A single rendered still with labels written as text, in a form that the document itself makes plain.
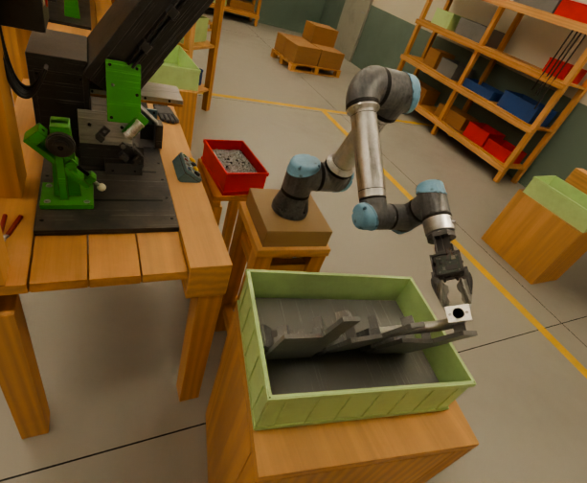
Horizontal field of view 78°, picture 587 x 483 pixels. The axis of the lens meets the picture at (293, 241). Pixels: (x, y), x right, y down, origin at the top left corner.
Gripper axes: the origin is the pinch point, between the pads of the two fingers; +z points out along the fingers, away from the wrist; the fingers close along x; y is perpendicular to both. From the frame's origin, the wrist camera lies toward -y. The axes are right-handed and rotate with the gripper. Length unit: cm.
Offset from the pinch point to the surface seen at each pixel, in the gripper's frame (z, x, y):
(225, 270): -22, -67, 5
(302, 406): 19.2, -39.1, 12.0
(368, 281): -17.3, -26.9, -23.5
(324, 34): -607, -136, -413
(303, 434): 27, -43, 3
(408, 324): 2.3, -11.4, 7.6
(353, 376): 13.2, -31.9, -9.7
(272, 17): -882, -299, -527
